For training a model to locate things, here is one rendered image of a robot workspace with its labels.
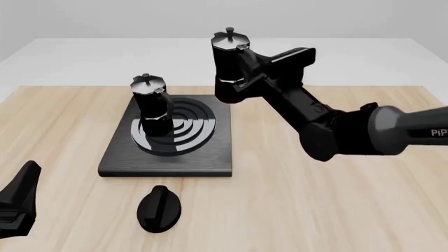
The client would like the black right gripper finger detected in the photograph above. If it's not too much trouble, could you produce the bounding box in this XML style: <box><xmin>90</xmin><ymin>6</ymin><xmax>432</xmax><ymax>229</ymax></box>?
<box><xmin>238</xmin><ymin>71</ymin><xmax>270</xmax><ymax>90</ymax></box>
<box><xmin>251</xmin><ymin>50</ymin><xmax>278</xmax><ymax>69</ymax></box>

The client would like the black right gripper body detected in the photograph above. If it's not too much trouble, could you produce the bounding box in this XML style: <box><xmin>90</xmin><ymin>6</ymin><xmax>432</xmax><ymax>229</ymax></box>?
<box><xmin>266</xmin><ymin>46</ymin><xmax>317</xmax><ymax>88</ymax></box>

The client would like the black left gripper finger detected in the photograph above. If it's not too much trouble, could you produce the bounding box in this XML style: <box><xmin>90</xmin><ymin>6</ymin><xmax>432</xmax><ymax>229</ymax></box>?
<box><xmin>0</xmin><ymin>160</ymin><xmax>43</xmax><ymax>216</ymax></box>

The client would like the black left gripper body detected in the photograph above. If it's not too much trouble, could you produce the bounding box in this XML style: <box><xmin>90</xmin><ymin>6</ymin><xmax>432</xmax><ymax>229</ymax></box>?
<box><xmin>0</xmin><ymin>208</ymin><xmax>38</xmax><ymax>239</ymax></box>

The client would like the black moka pot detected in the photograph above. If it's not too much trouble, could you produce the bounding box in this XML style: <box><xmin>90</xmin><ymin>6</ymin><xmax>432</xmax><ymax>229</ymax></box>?
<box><xmin>129</xmin><ymin>73</ymin><xmax>175</xmax><ymax>138</ymax></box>
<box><xmin>210</xmin><ymin>26</ymin><xmax>263</xmax><ymax>105</ymax></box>

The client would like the flat black stove plate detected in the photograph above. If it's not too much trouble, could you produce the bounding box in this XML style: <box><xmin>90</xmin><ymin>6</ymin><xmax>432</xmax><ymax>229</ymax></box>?
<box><xmin>98</xmin><ymin>94</ymin><xmax>234</xmax><ymax>179</ymax></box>

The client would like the round black stove knob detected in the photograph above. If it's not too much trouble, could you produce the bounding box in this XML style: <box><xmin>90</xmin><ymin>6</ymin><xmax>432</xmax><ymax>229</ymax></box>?
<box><xmin>136</xmin><ymin>185</ymin><xmax>183</xmax><ymax>234</ymax></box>

